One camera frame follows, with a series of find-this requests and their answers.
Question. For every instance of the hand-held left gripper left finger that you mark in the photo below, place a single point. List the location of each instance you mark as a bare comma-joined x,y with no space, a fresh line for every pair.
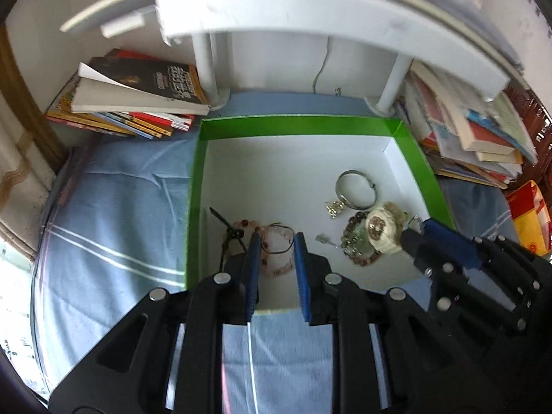
252,280

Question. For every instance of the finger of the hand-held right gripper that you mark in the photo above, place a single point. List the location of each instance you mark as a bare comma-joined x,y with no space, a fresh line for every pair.
420,248
453,241

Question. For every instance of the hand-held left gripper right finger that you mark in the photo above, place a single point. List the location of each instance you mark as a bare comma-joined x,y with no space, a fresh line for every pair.
302,282

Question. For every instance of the white wristwatch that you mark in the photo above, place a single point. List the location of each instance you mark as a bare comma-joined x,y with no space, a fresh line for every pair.
381,228

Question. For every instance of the silver bead charm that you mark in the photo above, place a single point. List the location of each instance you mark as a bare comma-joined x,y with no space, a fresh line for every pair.
333,209

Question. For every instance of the silver bangle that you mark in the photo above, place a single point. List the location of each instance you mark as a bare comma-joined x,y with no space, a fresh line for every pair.
345,179

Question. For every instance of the green cardboard box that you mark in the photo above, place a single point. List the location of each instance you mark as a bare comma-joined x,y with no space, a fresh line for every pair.
297,159

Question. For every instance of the small silver pendant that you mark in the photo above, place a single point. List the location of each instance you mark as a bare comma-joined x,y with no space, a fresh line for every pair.
324,239

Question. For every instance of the yellow and red bag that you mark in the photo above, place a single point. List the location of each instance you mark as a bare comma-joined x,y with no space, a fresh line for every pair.
530,215

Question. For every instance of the large stack of books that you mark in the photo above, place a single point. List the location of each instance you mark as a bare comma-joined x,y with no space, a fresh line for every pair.
465,138

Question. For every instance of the blue striped cloth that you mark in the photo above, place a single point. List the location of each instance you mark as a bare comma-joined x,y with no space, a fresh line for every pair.
116,207

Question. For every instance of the dark wooden cabinet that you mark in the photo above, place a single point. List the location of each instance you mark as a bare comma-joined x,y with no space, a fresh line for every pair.
530,103

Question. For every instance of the small stack of books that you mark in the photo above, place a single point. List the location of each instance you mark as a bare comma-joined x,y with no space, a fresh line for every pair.
138,90

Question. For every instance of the white desk shelf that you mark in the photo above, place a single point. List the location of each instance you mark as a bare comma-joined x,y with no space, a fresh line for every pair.
302,4

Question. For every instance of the white shelf post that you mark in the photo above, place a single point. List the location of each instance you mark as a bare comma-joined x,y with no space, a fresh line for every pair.
394,82
209,69

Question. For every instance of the wooden frame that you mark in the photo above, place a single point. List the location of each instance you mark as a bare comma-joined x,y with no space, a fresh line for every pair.
26,95

